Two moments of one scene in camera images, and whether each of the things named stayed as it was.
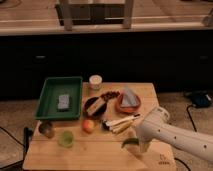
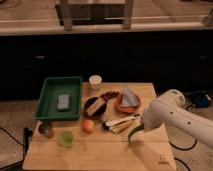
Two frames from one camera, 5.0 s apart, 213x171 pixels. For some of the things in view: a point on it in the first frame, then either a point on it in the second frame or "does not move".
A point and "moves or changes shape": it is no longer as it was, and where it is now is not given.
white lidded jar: (95, 81) does not move
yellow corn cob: (121, 125) does not move
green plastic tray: (60, 99) does not move
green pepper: (130, 141) moves or changes shape
